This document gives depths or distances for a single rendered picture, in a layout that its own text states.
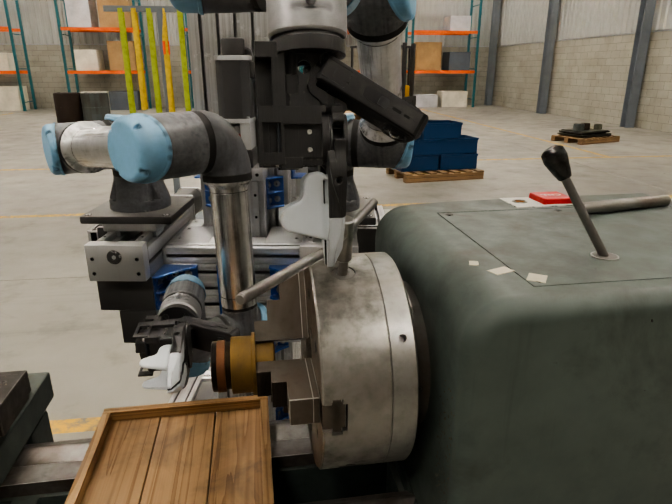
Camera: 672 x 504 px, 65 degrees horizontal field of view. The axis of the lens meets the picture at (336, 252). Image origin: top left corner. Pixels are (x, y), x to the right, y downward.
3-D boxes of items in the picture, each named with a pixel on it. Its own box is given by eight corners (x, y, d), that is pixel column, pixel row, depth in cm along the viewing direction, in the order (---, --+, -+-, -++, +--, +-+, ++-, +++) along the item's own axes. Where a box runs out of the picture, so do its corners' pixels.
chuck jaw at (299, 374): (331, 352, 78) (345, 397, 67) (332, 382, 79) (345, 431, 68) (255, 358, 76) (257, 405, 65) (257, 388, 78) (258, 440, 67)
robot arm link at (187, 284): (208, 308, 110) (205, 269, 107) (204, 332, 100) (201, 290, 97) (169, 310, 109) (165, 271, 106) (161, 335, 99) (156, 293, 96)
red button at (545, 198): (555, 200, 107) (557, 190, 107) (572, 208, 102) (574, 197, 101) (527, 201, 106) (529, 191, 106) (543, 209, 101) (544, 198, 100)
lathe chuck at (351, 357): (345, 357, 104) (354, 216, 87) (381, 508, 78) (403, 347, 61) (299, 361, 103) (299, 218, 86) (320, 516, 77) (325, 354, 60)
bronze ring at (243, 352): (272, 320, 83) (212, 324, 82) (275, 349, 75) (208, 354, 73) (274, 372, 86) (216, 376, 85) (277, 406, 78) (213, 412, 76)
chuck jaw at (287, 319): (325, 337, 85) (320, 264, 87) (329, 335, 80) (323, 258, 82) (255, 343, 83) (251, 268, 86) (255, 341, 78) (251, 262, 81)
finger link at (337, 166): (322, 217, 52) (319, 128, 52) (340, 216, 53) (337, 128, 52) (329, 218, 48) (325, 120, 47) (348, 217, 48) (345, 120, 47)
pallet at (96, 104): (119, 136, 1252) (114, 91, 1219) (107, 140, 1177) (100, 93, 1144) (67, 136, 1248) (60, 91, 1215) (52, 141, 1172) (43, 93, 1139)
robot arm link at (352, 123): (313, 163, 141) (312, 111, 137) (363, 165, 139) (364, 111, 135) (301, 171, 130) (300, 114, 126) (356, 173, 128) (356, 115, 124)
